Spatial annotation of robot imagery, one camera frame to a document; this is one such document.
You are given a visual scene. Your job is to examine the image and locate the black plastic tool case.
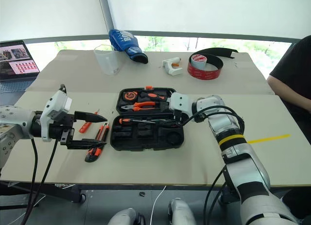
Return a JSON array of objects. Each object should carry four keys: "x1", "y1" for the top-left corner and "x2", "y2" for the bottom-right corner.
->
[{"x1": 110, "y1": 86, "x2": 190, "y2": 152}]

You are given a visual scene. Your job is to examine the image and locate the black table frame leg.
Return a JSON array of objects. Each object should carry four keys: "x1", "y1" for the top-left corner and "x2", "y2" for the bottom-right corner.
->
[{"x1": 0, "y1": 180, "x2": 87, "y2": 204}]

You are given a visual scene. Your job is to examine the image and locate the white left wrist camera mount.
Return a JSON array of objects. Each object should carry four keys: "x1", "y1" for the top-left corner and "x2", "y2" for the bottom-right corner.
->
[{"x1": 39, "y1": 88, "x2": 73, "y2": 142}]

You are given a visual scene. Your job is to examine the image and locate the orange black utility knife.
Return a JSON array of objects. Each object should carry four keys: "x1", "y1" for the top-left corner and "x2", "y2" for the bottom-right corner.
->
[{"x1": 84, "y1": 125, "x2": 104, "y2": 163}]

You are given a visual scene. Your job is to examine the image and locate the white red tape roll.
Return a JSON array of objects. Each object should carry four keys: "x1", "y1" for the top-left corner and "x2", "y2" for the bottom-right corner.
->
[{"x1": 190, "y1": 52, "x2": 208, "y2": 70}]

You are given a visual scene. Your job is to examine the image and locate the yellow tape strip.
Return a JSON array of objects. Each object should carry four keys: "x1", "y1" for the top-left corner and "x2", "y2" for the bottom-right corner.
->
[{"x1": 247, "y1": 134, "x2": 292, "y2": 144}]

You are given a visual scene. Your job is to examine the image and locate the orange handled pliers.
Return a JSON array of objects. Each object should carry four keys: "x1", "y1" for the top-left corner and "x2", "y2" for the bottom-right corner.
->
[{"x1": 121, "y1": 101, "x2": 161, "y2": 112}]

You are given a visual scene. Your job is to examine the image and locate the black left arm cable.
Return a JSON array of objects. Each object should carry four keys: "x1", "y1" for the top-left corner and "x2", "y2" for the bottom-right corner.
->
[{"x1": 23, "y1": 84, "x2": 68, "y2": 225}]

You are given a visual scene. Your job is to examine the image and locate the silver rounded shell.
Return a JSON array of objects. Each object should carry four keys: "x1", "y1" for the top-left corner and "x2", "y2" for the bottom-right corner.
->
[
  {"x1": 108, "y1": 208, "x2": 146, "y2": 225},
  {"x1": 168, "y1": 198, "x2": 197, "y2": 225}
]

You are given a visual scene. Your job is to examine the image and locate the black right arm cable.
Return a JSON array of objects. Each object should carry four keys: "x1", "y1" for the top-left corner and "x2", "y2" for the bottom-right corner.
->
[{"x1": 182, "y1": 105, "x2": 245, "y2": 225}]

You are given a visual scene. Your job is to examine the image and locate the clear plastic measuring cup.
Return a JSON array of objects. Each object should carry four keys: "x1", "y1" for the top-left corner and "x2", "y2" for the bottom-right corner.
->
[{"x1": 93, "y1": 44, "x2": 121, "y2": 76}]

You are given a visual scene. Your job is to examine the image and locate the person in black shirt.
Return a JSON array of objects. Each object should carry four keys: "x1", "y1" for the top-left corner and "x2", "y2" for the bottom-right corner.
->
[{"x1": 266, "y1": 35, "x2": 311, "y2": 150}]

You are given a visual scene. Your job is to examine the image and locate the red black band loop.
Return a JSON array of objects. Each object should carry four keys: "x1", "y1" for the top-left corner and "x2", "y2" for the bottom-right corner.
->
[{"x1": 187, "y1": 47, "x2": 236, "y2": 81}]

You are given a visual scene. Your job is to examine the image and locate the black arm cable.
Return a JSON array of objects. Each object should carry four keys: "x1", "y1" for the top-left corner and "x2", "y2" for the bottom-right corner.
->
[
  {"x1": 182, "y1": 105, "x2": 245, "y2": 225},
  {"x1": 23, "y1": 84, "x2": 68, "y2": 225}
]

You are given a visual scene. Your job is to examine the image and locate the grey window frame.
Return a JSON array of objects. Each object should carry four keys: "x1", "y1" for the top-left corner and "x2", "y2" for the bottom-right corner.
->
[{"x1": 0, "y1": 0, "x2": 303, "y2": 45}]

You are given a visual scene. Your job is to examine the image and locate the thin white cable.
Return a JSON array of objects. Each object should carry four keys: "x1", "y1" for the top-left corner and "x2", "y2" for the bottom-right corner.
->
[{"x1": 150, "y1": 185, "x2": 167, "y2": 225}]

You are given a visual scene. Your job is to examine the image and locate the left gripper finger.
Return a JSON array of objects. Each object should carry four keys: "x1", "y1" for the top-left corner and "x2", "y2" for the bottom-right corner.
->
[
  {"x1": 66, "y1": 138, "x2": 108, "y2": 150},
  {"x1": 74, "y1": 110, "x2": 108, "y2": 123}
]

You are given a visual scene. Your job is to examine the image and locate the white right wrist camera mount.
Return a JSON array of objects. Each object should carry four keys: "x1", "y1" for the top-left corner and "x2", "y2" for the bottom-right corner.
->
[{"x1": 169, "y1": 92, "x2": 193, "y2": 117}]

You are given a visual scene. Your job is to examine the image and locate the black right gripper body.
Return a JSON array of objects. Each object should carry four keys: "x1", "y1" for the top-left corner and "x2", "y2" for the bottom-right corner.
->
[{"x1": 173, "y1": 109, "x2": 187, "y2": 126}]

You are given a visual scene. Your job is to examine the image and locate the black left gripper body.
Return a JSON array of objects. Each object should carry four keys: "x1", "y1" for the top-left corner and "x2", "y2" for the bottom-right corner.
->
[{"x1": 47, "y1": 113, "x2": 76, "y2": 147}]

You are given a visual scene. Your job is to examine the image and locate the blue printed glove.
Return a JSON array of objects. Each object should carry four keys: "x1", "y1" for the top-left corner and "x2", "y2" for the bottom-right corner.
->
[{"x1": 108, "y1": 29, "x2": 149, "y2": 65}]

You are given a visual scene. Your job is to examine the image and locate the open laptop computer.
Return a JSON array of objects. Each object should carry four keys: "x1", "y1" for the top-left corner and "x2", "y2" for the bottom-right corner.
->
[{"x1": 0, "y1": 39, "x2": 41, "y2": 99}]

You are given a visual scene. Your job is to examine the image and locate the orange voltage tester pen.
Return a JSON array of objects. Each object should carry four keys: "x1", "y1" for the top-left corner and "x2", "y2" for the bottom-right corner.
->
[{"x1": 79, "y1": 109, "x2": 101, "y2": 134}]

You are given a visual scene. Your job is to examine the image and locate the white plastic clamp bracket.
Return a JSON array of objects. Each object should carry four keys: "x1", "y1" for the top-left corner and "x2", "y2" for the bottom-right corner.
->
[{"x1": 162, "y1": 56, "x2": 183, "y2": 76}]

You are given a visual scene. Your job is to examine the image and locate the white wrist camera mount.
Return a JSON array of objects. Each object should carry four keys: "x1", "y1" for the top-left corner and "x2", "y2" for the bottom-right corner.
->
[
  {"x1": 39, "y1": 88, "x2": 73, "y2": 142},
  {"x1": 169, "y1": 92, "x2": 193, "y2": 117}
]

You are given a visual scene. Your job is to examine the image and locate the orange black tape measure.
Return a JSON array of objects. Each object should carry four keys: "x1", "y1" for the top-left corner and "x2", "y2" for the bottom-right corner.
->
[{"x1": 122, "y1": 90, "x2": 138, "y2": 101}]

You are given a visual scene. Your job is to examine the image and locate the hammer with orange black handle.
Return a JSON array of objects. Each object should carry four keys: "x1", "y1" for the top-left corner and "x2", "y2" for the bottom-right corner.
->
[{"x1": 138, "y1": 89, "x2": 173, "y2": 111}]

